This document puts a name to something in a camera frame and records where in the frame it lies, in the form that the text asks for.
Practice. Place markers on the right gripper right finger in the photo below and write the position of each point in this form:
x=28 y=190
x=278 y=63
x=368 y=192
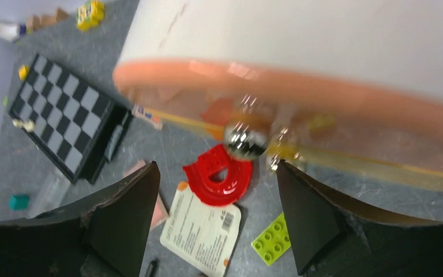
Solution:
x=334 y=234

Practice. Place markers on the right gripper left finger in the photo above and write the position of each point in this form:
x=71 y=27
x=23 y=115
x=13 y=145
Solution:
x=102 y=234

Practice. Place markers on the clear plastic bottle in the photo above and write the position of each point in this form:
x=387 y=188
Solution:
x=51 y=194

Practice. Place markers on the round drawer organizer box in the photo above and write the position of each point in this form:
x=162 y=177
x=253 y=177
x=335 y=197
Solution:
x=352 y=85

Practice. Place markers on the black makeup brush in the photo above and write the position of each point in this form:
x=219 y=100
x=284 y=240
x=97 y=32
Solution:
x=152 y=268

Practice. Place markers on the green lego brick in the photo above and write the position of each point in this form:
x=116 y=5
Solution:
x=273 y=242

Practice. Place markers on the pink blush palette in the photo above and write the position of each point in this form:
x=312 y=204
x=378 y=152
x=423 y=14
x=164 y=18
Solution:
x=160 y=213

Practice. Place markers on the teal cube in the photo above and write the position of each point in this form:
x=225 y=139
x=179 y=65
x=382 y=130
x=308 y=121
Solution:
x=18 y=202

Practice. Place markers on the black white chessboard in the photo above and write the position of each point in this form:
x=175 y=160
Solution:
x=77 y=126

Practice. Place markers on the red plastic arch toy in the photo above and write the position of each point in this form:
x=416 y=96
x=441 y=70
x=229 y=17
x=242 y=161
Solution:
x=217 y=179

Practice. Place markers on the colourful eyeshadow palette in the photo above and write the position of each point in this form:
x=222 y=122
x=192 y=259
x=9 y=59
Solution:
x=145 y=115

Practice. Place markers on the white chess pawn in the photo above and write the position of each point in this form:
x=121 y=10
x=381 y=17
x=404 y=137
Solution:
x=27 y=125

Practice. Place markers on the yellow cube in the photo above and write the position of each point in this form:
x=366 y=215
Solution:
x=23 y=72

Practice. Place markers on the yellow toy block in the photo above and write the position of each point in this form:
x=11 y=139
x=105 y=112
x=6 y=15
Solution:
x=89 y=15

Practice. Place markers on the wooden arch block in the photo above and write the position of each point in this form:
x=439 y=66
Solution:
x=51 y=19

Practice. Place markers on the small wooden block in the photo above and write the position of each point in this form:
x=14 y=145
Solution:
x=33 y=23

